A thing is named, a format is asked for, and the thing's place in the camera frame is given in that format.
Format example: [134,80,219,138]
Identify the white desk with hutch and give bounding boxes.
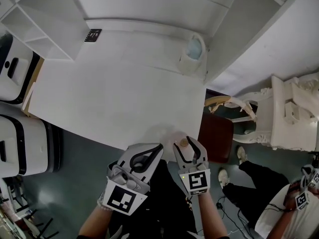
[0,0,304,163]

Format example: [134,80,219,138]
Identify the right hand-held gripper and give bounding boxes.
[172,135,212,198]

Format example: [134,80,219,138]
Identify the brown cardboard box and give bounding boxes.
[20,57,46,120]

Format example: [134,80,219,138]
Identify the white cylindrical holder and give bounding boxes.
[177,33,208,77]

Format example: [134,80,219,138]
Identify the lower white robot unit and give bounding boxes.
[0,114,63,178]

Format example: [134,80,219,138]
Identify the black floor cable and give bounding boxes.
[215,195,256,235]

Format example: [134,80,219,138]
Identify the small round tan object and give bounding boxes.
[171,130,192,149]

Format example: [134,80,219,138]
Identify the person's black clothing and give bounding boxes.
[106,159,208,239]

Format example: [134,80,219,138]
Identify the metal shelving rack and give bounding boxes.
[0,177,60,239]

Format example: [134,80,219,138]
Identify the white beaded bracelet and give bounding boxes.
[97,191,113,212]

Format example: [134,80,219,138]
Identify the ornate white vanity table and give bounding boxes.
[231,72,319,153]

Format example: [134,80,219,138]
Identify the brown seat chair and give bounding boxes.
[198,95,259,164]

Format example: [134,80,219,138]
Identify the person's right forearm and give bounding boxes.
[198,194,230,239]

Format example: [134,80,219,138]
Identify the white robot unit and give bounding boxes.
[0,114,63,178]
[0,33,42,106]

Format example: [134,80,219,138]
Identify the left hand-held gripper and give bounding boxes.
[100,142,164,217]

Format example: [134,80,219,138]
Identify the person's left forearm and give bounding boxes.
[78,205,113,239]

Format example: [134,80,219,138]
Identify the small black card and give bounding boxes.
[84,28,103,43]

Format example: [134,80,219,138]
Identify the upper white robot unit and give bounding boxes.
[0,33,42,106]

